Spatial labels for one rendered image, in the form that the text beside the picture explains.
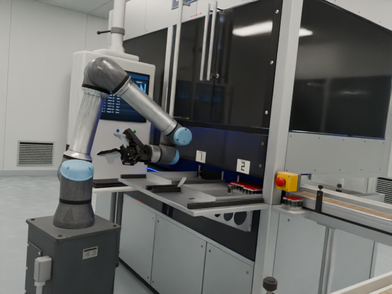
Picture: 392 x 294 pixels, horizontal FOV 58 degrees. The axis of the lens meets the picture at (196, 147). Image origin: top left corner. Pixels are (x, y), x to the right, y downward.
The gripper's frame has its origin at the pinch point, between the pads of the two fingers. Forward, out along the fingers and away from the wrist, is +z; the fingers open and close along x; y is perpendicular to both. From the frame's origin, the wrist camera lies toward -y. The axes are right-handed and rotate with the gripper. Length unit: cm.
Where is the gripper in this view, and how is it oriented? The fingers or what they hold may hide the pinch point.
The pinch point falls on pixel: (104, 142)
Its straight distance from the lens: 146.4
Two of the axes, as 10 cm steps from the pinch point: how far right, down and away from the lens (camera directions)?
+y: 2.9, 8.2, -4.9
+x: -6.0, 5.5, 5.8
